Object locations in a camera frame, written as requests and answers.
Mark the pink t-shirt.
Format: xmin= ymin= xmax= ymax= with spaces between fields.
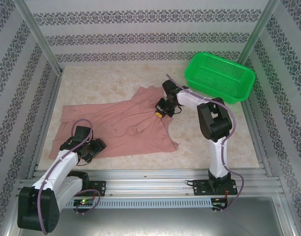
xmin=49 ymin=86 xmax=180 ymax=160

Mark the green plastic mesh basket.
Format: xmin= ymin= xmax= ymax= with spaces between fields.
xmin=184 ymin=52 xmax=256 ymax=105

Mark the small controller circuit board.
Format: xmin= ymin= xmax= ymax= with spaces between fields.
xmin=73 ymin=199 xmax=96 ymax=207
xmin=211 ymin=198 xmax=229 ymax=209

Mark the brushed metal panel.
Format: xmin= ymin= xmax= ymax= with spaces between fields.
xmin=7 ymin=206 xmax=296 ymax=236

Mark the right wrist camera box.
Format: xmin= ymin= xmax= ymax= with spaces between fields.
xmin=161 ymin=79 xmax=178 ymax=93

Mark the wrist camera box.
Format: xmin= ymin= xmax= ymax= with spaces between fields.
xmin=161 ymin=79 xmax=178 ymax=93
xmin=75 ymin=125 xmax=90 ymax=143

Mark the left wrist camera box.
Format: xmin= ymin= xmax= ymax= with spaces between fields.
xmin=75 ymin=125 xmax=90 ymax=143

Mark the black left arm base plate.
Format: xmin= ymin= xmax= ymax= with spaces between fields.
xmin=88 ymin=180 xmax=107 ymax=197

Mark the aluminium mounting rail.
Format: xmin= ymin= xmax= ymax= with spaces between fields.
xmin=16 ymin=168 xmax=285 ymax=199

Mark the grey slotted cable duct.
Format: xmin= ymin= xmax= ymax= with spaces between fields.
xmin=65 ymin=198 xmax=212 ymax=209

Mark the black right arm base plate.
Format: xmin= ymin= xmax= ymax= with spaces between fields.
xmin=193 ymin=178 xmax=239 ymax=197

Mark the aluminium corner post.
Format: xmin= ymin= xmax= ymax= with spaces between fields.
xmin=236 ymin=0 xmax=282 ymax=67
xmin=14 ymin=0 xmax=64 ymax=74

